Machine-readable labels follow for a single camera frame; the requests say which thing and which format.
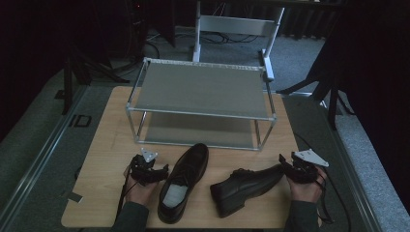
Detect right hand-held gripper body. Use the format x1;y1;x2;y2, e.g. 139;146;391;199
289;148;330;185

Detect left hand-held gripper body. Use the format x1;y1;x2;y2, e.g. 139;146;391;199
130;148;162;187

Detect black leather shoe white insole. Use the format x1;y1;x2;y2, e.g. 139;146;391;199
157;142;210;225

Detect metal frame shoe rack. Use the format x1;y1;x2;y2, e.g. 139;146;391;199
125;57;278;152

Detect person's right hand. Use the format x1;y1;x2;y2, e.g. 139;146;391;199
286;166;328;204

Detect person's left hand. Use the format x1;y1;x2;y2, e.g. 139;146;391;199
124;176;161;208

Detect black tripod stand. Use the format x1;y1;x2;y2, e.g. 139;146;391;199
60;42;131;116
276;42;356;131

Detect grey tape piece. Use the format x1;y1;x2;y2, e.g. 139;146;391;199
60;190;84;204

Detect black tape square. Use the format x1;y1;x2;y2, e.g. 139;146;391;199
71;113;93;129

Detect black equipment with red light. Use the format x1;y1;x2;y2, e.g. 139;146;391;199
126;0;150;61

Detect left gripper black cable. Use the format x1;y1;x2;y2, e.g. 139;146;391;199
115;166;133;220

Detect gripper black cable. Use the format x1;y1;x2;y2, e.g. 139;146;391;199
316;173;335;225
115;166;133;220

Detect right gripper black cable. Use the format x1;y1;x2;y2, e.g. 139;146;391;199
316;173;335;225

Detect metal floor rail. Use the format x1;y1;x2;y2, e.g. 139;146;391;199
0;84;89;227
282;91;383;232

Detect black floor cable bundle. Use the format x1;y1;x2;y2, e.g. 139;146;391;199
199;30;259;45

